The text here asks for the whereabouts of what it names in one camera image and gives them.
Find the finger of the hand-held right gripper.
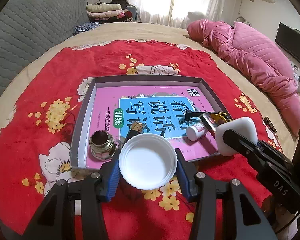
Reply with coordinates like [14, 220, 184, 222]
[222, 129, 263, 159]

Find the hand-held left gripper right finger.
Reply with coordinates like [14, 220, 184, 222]
[174, 149, 278, 240]

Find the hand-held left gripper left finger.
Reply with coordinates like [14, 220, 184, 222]
[22, 146, 123, 240]

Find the white earbuds case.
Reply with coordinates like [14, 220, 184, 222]
[215, 117, 258, 157]

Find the yellow watch with black strap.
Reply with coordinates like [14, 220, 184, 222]
[184, 109, 232, 128]

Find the metal threaded fitting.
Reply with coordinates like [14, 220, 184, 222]
[89, 131, 115, 160]

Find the white plastic lid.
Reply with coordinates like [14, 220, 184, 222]
[119, 134, 178, 190]

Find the white pill bottle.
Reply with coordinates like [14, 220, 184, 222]
[186, 122, 208, 141]

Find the black and gold case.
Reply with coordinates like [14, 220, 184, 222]
[124, 120, 144, 142]

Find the grey cardboard box tray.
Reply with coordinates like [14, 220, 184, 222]
[70, 76, 232, 170]

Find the brown blanket label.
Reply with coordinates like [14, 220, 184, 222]
[264, 116, 277, 133]

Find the pink book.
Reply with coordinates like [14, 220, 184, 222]
[86, 86, 219, 168]

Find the pink quilt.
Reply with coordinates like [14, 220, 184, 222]
[187, 19, 300, 137]

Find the black television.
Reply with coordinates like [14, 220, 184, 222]
[275, 22, 300, 68]

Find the red floral blanket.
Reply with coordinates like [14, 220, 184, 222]
[0, 40, 283, 240]

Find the blue patterned cloth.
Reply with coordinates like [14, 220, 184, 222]
[73, 22, 100, 35]

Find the stack of folded clothes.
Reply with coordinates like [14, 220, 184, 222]
[86, 0, 138, 23]

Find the grey quilted headboard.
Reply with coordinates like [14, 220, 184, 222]
[0, 0, 89, 110]

